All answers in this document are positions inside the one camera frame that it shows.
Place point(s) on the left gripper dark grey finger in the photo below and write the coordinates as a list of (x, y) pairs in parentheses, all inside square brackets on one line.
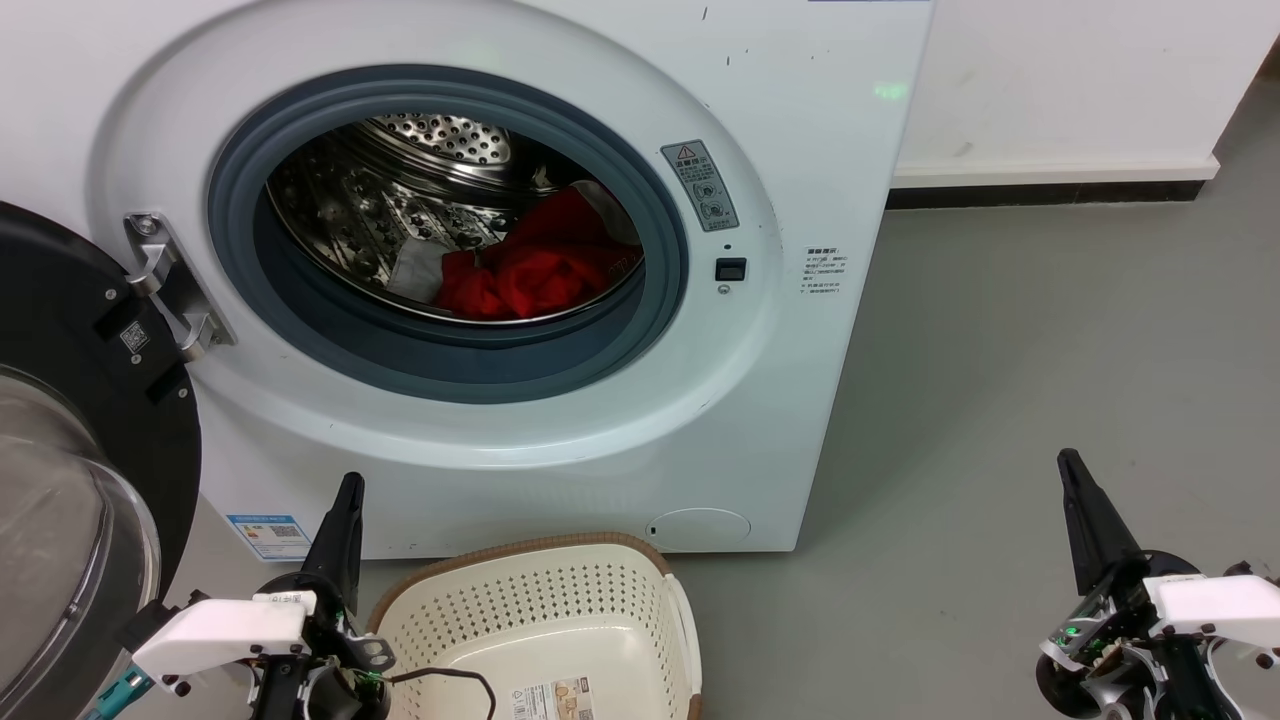
[(340, 545)]

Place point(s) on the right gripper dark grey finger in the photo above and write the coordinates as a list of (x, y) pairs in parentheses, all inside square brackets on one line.
[(1095, 535)]

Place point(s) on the red and white garment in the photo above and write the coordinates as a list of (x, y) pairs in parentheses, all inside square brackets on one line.
[(540, 270)]

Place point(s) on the white front-load washing machine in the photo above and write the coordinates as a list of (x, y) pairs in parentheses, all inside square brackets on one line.
[(560, 470)]

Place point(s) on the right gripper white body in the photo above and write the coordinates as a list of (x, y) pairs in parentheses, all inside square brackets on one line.
[(1210, 610)]

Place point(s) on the grey warning sticker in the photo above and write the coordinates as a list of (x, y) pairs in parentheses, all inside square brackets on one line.
[(700, 185)]

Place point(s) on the black round washer door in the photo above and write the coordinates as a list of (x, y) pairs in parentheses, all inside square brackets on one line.
[(60, 300)]

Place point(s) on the cream perforated laundry basket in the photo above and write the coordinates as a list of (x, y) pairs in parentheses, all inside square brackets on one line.
[(560, 620)]

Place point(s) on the white QR code sticker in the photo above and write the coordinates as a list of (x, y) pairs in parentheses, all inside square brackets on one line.
[(135, 337)]

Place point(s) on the small printed text label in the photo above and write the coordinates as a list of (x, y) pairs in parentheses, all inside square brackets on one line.
[(823, 270)]

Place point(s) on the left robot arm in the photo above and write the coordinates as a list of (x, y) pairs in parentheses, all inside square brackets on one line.
[(150, 620)]

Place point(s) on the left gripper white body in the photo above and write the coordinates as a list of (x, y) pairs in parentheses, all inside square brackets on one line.
[(220, 635)]

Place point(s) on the stainless steel washing machine drum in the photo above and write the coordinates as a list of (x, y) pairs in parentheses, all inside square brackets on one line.
[(360, 210)]

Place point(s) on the blue energy label sticker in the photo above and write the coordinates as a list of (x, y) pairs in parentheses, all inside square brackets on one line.
[(268, 537)]

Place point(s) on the black door latch socket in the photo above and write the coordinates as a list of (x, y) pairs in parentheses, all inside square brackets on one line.
[(731, 269)]

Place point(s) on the silver metal door hinge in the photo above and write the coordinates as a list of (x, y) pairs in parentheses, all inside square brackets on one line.
[(170, 290)]

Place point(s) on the grey rubber door gasket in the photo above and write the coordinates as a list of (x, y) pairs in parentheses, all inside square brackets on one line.
[(450, 365)]

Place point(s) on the round white filter cover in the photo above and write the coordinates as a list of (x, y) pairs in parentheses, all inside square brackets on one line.
[(700, 530)]

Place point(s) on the black wall baseboard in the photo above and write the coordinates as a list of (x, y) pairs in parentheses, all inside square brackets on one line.
[(1050, 194)]

